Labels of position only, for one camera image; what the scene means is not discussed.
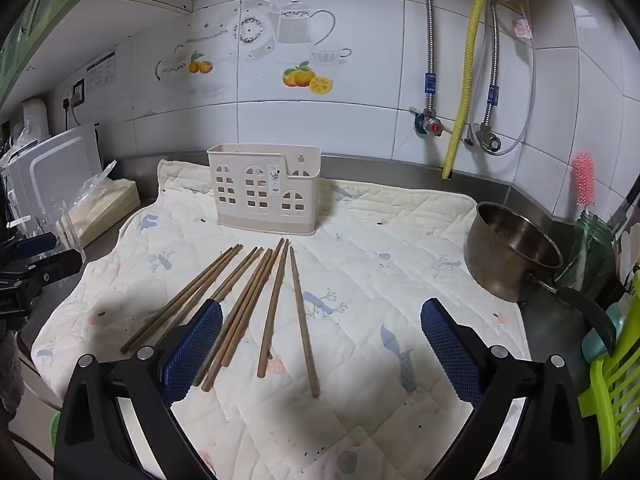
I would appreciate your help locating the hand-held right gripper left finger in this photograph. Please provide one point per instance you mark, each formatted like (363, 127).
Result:
(195, 345)

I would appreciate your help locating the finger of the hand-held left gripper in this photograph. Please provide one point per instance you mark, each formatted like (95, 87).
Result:
(35, 246)
(50, 269)

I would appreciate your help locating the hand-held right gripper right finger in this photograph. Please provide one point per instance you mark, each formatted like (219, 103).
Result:
(447, 350)

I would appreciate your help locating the row of wooden chopsticks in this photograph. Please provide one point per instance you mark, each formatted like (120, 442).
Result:
(270, 310)

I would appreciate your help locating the beige plastic chopstick holder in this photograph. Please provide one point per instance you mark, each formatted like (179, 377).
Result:
(260, 190)

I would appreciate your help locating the clear plastic bag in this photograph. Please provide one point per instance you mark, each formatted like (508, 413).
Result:
(82, 200)

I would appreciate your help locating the grey cloth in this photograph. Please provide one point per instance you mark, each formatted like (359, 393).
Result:
(9, 375)

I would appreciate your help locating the beige wooden box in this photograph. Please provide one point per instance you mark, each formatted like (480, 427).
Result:
(110, 205)

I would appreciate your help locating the printed quilted mat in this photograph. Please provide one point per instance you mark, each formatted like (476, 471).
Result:
(360, 270)

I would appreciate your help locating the green plate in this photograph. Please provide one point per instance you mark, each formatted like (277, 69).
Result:
(54, 427)

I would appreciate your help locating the white appliance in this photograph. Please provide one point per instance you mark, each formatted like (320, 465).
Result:
(34, 115)

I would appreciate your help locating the teal plastic cup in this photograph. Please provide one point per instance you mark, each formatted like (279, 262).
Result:
(597, 342)

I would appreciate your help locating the green plastic dish rack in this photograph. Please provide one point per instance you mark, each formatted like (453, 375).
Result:
(607, 400)

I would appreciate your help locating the green glass jar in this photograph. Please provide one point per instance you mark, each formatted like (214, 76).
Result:
(592, 250)

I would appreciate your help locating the white notice sticker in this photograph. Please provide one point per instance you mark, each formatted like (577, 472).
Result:
(101, 67)

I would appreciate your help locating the steel angle valve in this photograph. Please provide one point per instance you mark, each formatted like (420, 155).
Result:
(485, 137)

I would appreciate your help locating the pink bottle brush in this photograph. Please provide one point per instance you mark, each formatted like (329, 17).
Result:
(584, 177)

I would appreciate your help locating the black wall socket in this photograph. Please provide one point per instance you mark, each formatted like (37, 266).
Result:
(78, 92)

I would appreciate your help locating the green wall cabinet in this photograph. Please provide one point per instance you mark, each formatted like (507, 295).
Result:
(30, 25)

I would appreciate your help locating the pink wall sticker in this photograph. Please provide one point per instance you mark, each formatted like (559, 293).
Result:
(522, 28)

